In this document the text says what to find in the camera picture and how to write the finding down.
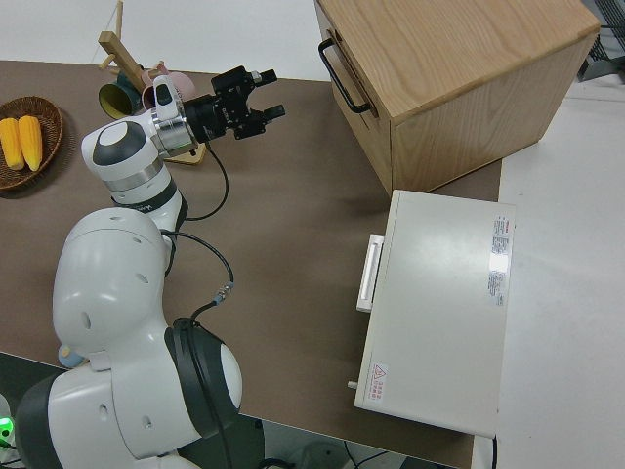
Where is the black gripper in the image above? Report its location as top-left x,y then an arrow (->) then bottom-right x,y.
187,65 -> 287,145

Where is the black metal drawer handle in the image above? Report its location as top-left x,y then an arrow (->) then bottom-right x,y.
317,38 -> 372,113

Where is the wooden drawer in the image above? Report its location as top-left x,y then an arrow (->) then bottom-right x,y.
314,0 -> 394,150

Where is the pink mug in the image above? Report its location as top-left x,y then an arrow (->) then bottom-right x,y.
140,61 -> 196,114

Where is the brown table mat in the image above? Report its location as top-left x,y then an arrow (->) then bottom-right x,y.
0,59 -> 504,469

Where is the wooden mug tree stand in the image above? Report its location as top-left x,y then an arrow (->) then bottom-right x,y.
97,0 -> 209,168

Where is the dark green mug yellow inside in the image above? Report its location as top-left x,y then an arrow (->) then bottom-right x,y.
98,70 -> 146,121

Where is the light wooden cabinet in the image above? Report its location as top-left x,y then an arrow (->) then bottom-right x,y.
314,0 -> 602,196

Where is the brown wicker basket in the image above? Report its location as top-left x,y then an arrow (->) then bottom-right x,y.
0,96 -> 64,192

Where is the white toaster oven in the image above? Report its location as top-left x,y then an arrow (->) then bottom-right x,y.
354,189 -> 518,438

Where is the small pale blue object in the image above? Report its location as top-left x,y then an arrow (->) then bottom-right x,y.
57,344 -> 90,371

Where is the grey round plastic object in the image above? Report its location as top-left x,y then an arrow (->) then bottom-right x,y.
292,437 -> 352,469

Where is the white device with green light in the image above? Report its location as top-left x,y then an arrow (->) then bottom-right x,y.
0,392 -> 20,449

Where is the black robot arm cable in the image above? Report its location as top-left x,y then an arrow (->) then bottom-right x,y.
163,143 -> 235,469

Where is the white oven door handle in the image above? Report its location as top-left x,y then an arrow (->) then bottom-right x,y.
354,234 -> 386,314

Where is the dark metal wire rack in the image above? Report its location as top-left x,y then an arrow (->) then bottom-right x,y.
578,0 -> 625,83

